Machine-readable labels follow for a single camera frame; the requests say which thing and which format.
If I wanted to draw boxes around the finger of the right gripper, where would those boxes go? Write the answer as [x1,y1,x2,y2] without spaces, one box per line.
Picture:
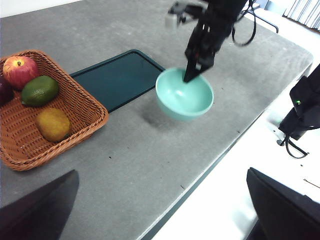
[183,58,204,84]
[198,58,215,74]

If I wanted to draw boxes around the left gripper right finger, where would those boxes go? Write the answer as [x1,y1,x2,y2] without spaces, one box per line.
[246,167,320,240]

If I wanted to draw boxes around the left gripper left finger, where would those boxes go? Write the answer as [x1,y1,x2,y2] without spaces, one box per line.
[0,169,80,240]

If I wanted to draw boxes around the teal ribbed bowl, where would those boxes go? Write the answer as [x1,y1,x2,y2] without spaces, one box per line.
[155,67,215,123]

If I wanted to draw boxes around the brown kiwifruit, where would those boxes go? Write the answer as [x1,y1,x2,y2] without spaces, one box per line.
[36,107,72,143]

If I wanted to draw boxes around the black rectangular tray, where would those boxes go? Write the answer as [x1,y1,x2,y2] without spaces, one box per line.
[69,49,166,113]

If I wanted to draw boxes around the white slatted blind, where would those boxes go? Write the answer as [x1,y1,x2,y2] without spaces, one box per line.
[282,0,320,32]

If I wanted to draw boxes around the brown wicker basket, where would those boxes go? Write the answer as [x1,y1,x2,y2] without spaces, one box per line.
[0,49,110,172]

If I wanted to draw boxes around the green avocado-like fruit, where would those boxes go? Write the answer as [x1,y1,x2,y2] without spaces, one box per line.
[20,75,60,108]

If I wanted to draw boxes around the dark purple round fruit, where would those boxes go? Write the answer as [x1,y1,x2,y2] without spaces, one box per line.
[0,74,15,107]

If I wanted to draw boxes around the red apple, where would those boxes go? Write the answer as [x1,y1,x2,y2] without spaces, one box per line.
[2,56,41,91]

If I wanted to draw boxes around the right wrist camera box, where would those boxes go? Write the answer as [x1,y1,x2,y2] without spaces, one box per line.
[164,1,208,28]

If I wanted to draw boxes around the short looped right arm cable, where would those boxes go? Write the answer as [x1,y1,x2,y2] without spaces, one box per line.
[231,0,258,47]

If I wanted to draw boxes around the black metal stand frame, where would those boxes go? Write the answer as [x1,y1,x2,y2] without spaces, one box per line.
[246,7,280,34]

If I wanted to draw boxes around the thin black base cable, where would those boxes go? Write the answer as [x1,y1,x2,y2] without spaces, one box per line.
[276,129,310,159]

